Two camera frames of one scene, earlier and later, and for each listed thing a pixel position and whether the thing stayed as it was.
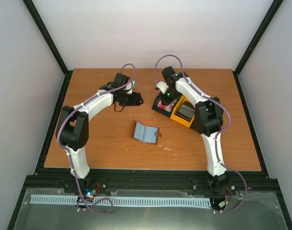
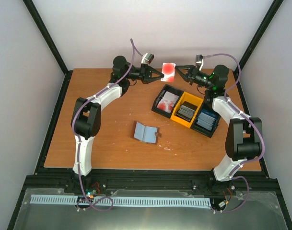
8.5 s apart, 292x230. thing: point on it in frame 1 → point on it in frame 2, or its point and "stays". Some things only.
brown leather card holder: (143, 133) stays
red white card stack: (167, 108) stays
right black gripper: (167, 101) → (190, 77)
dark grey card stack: (185, 112) stays
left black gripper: (134, 101) → (145, 73)
